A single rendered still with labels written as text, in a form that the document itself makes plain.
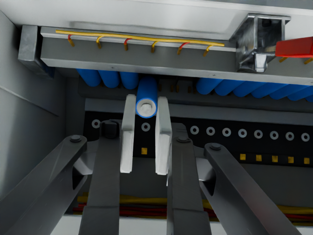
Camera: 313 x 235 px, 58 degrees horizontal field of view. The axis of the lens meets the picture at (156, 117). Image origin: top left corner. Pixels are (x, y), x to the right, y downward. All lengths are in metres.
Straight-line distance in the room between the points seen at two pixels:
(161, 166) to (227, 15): 0.11
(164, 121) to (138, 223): 0.09
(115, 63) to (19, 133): 0.10
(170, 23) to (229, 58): 0.06
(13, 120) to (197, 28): 0.16
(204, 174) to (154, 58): 0.10
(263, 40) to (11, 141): 0.21
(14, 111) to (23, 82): 0.03
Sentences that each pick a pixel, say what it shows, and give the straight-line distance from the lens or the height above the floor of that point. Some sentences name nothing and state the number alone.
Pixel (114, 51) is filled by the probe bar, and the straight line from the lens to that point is 0.23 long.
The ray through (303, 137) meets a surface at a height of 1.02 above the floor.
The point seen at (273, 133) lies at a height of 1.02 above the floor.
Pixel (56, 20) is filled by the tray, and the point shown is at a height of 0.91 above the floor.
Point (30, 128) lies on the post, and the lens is 0.29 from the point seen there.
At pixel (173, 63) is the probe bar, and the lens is 0.22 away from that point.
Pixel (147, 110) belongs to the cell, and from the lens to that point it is 0.22.
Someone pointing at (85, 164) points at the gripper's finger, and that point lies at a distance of 0.16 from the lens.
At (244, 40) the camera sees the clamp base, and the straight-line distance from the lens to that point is 0.21.
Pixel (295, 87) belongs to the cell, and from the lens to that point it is 0.30.
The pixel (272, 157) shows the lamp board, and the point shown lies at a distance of 0.39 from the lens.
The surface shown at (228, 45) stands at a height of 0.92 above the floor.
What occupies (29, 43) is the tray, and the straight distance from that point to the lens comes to 0.24.
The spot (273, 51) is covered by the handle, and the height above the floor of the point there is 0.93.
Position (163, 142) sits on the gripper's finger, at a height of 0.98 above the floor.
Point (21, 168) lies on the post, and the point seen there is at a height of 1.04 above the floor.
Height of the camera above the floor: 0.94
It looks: 12 degrees up
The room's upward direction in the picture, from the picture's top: 176 degrees counter-clockwise
